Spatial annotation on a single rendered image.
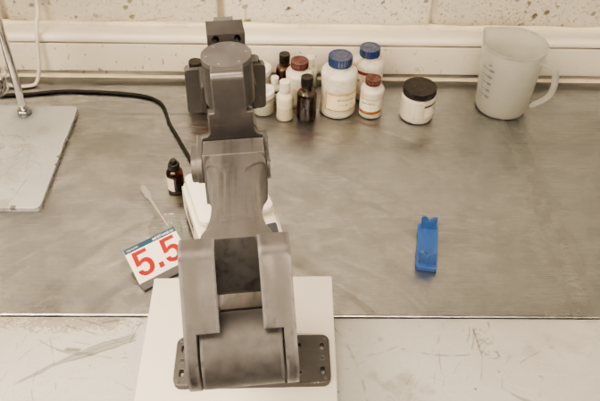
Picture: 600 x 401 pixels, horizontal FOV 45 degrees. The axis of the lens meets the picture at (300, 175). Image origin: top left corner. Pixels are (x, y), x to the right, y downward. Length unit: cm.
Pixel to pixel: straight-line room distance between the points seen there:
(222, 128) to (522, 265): 61
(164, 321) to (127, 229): 27
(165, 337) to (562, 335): 58
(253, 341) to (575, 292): 73
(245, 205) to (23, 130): 90
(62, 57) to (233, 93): 87
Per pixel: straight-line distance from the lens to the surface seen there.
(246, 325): 60
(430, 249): 120
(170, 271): 117
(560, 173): 143
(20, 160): 142
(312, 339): 97
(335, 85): 141
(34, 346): 113
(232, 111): 80
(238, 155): 75
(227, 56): 80
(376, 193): 130
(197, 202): 115
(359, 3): 154
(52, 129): 148
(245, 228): 61
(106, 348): 110
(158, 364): 98
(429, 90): 145
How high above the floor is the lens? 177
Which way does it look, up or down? 41 degrees down
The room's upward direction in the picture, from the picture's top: 1 degrees clockwise
